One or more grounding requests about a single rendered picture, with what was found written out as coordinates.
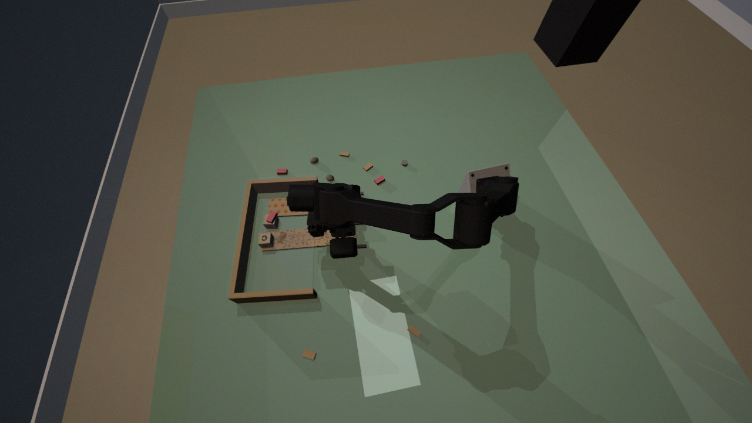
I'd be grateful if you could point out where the tan speckled strip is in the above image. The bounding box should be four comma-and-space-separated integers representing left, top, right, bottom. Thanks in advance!
314, 230, 335, 247

